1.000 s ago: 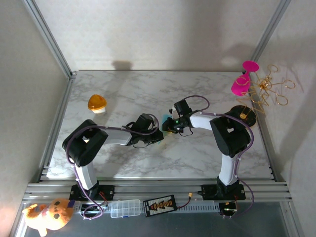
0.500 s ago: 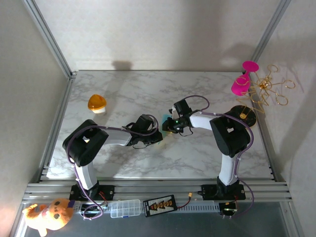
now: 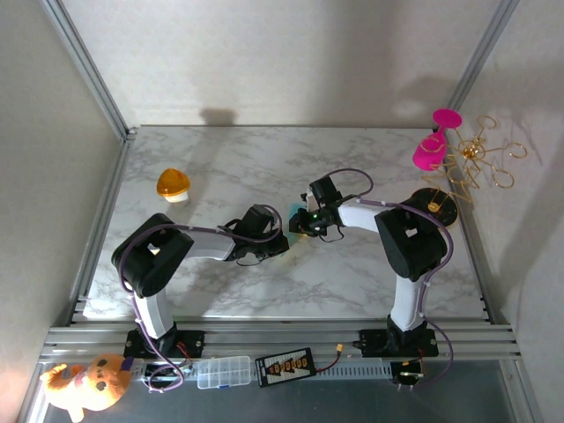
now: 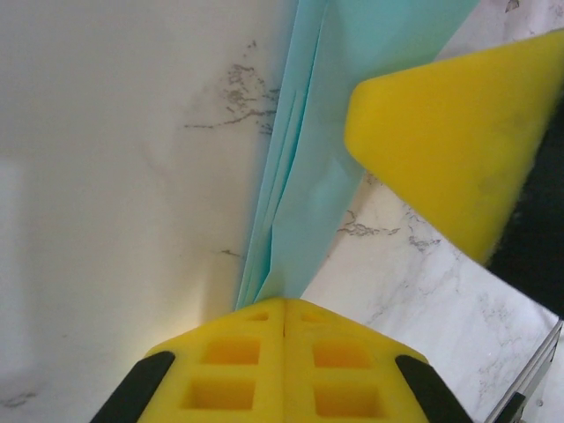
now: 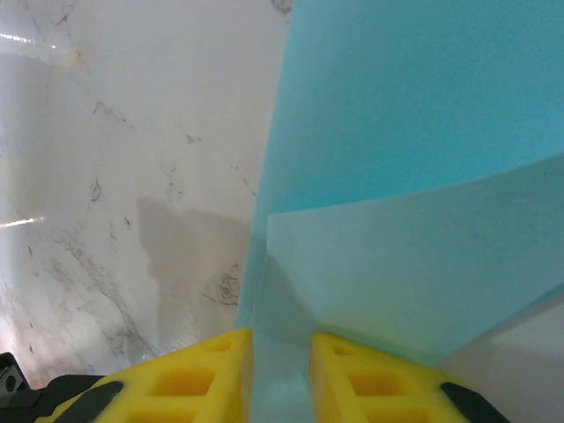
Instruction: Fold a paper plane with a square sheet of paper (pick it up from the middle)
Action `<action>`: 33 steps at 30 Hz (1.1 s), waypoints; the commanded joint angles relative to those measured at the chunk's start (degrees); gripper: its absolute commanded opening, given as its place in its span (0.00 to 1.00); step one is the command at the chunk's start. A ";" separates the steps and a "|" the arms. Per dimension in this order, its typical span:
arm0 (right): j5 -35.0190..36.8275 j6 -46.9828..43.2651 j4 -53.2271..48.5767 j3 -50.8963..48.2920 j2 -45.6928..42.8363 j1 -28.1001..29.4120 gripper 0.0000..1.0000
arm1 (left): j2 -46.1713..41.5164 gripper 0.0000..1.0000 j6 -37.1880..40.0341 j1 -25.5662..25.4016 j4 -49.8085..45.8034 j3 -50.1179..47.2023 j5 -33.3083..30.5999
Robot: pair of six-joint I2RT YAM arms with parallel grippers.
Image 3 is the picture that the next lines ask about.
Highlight orange plush toy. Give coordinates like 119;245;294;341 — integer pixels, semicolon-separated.
39;352;135;423

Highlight aluminium frame post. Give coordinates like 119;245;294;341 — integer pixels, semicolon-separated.
447;0;522;118
38;0;140;141

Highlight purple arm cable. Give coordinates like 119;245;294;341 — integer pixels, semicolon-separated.
118;204;284;394
328;168;455;390

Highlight black charging board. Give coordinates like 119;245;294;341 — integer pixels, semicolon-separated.
254;347;317;389

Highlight orange mushroom toy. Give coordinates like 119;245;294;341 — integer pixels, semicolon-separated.
156;167;192;204

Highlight clear plastic organizer box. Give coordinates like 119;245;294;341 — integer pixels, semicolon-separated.
196;355;252;390

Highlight small black electronics box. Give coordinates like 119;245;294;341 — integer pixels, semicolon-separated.
390;360;427;389

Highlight gold wire rack black base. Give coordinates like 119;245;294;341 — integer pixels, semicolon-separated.
407;115;529;229

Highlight aluminium side rail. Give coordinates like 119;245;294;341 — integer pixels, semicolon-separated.
457;219;501;326
65;131;133;327

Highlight pink plastic wine glass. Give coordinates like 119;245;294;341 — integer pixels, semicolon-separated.
412;108;464;173

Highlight teal cloth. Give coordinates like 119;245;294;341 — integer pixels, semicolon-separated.
285;202;305;234

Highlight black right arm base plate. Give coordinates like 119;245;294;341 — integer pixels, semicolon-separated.
359;328;439;358

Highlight aluminium frame rails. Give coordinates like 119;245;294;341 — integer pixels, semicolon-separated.
39;323;523;367

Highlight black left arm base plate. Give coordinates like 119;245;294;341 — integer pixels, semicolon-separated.
123;329;206;359

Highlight grey slotted cable duct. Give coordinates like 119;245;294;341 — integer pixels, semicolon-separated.
315;357;394;382

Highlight red wire yellow connector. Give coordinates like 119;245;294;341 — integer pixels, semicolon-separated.
310;343;345;375

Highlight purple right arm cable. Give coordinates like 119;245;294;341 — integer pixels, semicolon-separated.
328;168;455;390

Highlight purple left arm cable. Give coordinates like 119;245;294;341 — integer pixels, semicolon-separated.
118;204;284;394

